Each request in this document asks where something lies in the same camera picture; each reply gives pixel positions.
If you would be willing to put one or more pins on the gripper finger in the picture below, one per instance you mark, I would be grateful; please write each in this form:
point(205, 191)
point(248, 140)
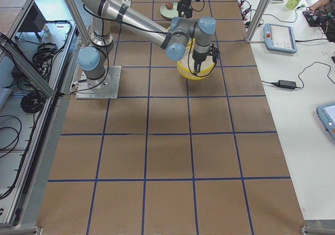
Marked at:
point(179, 13)
point(197, 67)
point(189, 14)

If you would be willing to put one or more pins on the yellow steamer basket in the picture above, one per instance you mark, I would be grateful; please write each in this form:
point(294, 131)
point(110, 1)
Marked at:
point(179, 37)
point(185, 65)

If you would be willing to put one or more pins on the brown red bun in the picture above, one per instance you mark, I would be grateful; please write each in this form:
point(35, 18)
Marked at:
point(169, 5)

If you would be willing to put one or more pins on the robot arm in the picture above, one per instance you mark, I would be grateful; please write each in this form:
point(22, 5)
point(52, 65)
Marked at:
point(106, 11)
point(184, 13)

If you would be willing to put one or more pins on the person forearm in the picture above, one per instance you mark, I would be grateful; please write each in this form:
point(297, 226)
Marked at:
point(319, 4)

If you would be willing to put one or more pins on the light green plate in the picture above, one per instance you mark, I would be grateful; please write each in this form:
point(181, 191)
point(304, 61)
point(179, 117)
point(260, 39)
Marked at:
point(169, 14)

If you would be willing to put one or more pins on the blue teach pendant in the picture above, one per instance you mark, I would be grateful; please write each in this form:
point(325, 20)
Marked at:
point(326, 116)
point(279, 38)

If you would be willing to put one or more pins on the black power adapter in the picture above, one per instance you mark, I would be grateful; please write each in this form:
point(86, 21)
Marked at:
point(285, 84)

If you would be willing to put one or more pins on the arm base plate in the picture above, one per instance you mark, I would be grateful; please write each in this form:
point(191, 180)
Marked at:
point(127, 2)
point(107, 87)

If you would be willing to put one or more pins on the aluminium frame post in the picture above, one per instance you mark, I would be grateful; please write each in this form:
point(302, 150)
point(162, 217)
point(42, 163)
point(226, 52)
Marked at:
point(256, 20)

